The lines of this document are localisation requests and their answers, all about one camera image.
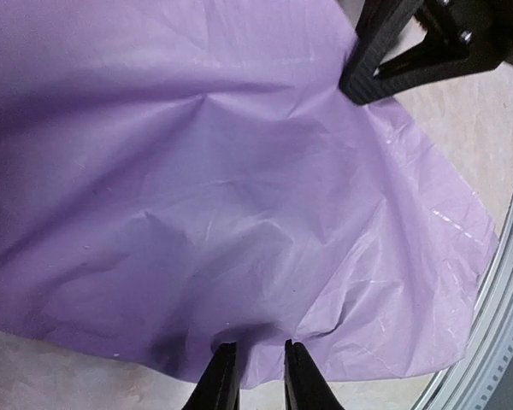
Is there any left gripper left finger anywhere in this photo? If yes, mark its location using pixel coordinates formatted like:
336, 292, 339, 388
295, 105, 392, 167
182, 343, 239, 410

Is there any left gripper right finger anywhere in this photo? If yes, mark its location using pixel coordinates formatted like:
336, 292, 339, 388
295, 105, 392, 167
284, 340, 344, 410

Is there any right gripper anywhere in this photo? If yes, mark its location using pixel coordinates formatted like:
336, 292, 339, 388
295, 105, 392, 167
339, 1, 513, 106

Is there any purple wrapping paper sheet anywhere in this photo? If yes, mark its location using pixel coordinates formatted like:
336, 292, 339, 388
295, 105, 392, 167
0, 1, 498, 388

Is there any front aluminium rail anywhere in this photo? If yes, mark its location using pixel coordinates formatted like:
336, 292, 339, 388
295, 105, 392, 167
413, 195, 513, 409

